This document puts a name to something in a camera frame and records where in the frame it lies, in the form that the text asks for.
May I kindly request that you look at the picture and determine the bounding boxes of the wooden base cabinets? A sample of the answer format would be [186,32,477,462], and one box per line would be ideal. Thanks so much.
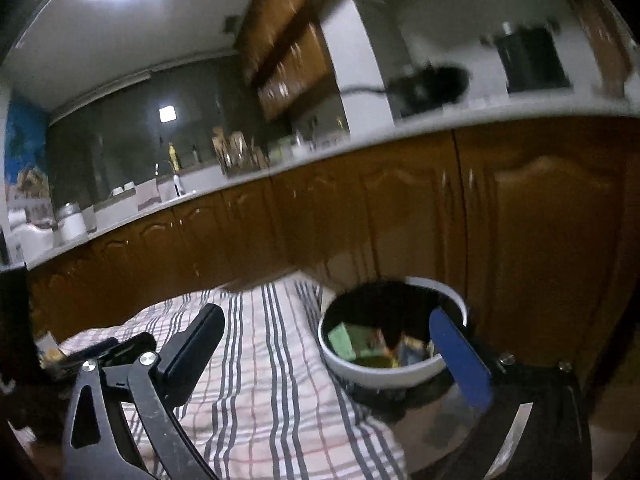
[25,115,640,361]

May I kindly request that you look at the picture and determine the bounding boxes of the yellow bottle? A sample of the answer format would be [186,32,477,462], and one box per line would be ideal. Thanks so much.
[167,142,184,197]

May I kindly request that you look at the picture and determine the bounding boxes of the dark window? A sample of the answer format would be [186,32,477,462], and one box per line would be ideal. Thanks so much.
[46,60,262,211]

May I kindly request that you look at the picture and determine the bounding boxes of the utensil rack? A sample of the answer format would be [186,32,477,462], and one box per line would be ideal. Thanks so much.
[212,130,271,177]

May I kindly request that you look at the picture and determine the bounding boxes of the green printed snack wrapper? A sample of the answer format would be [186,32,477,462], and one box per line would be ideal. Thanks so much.
[352,327,397,367]

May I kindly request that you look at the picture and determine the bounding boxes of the black wok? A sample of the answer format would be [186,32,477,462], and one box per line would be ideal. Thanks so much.
[340,62,474,117]

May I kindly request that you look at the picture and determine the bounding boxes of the black cooking pot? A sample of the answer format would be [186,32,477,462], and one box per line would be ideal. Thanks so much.
[480,21,572,95]

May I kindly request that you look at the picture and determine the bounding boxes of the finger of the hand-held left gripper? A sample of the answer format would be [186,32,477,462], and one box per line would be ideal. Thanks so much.
[60,332,158,368]

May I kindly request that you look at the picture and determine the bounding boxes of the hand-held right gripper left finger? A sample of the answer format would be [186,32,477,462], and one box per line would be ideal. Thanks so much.
[62,304,227,480]

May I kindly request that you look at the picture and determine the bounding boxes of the plaid cloth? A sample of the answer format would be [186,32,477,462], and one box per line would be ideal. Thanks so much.
[59,280,407,480]

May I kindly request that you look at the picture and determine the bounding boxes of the white countertop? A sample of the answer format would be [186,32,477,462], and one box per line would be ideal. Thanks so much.
[0,94,640,272]

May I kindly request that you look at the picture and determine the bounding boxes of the white canister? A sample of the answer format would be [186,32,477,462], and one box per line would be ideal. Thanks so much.
[52,202,89,247]

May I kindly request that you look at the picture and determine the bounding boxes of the plain green packet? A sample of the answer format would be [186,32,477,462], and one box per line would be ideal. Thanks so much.
[327,322,357,359]

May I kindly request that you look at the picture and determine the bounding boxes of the blue wall poster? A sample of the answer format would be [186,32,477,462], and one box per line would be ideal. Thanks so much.
[4,94,54,213]

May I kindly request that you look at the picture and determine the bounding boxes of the white wrapper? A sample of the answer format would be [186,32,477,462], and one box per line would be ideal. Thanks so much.
[399,344,432,367]

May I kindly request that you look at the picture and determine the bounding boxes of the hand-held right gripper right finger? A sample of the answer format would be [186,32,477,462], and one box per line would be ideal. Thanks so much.
[429,308,594,480]

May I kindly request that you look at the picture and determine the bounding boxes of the white bowl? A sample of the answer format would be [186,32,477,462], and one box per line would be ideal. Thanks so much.
[317,276,471,391]

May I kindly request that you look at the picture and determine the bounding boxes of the wooden wall cabinets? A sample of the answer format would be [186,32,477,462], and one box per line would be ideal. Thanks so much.
[234,0,347,122]

